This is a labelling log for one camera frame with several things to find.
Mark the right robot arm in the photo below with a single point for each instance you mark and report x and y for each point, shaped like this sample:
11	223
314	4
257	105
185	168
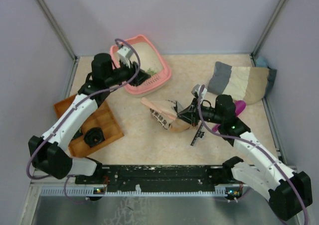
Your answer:
287	192

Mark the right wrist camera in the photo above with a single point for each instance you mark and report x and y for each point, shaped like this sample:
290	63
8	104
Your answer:
198	92

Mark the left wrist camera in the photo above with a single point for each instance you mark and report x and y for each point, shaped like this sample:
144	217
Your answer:
124	54

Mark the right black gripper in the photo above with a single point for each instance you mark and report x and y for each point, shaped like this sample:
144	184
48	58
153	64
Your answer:
191	114

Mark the green litter pellets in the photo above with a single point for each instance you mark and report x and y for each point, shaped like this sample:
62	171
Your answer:
151	72

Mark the purple plastic scoop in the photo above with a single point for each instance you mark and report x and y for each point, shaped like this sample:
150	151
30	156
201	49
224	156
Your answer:
240	106

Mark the pink litter box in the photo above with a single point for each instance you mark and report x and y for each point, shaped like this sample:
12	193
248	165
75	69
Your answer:
152	63

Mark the black part front tray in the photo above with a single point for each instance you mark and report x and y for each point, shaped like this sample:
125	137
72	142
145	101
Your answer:
94	136

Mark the orange compartment tray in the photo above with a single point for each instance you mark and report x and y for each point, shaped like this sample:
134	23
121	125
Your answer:
104	125

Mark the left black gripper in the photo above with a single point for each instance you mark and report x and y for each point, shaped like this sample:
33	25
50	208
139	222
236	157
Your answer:
140	78

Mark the beige cat litter bag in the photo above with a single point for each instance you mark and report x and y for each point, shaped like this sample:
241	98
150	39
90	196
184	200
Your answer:
165	112

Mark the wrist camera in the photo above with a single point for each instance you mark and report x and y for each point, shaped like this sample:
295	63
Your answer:
124	54
198	92

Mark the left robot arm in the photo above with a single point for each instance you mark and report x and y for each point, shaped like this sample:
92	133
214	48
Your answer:
47	152

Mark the grey beige folded cloth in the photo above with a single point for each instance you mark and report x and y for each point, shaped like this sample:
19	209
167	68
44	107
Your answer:
248	84

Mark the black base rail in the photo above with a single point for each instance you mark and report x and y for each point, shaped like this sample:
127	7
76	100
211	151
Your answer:
164	178

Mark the blue cloth in corner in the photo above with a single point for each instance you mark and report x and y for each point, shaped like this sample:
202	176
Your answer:
262	62

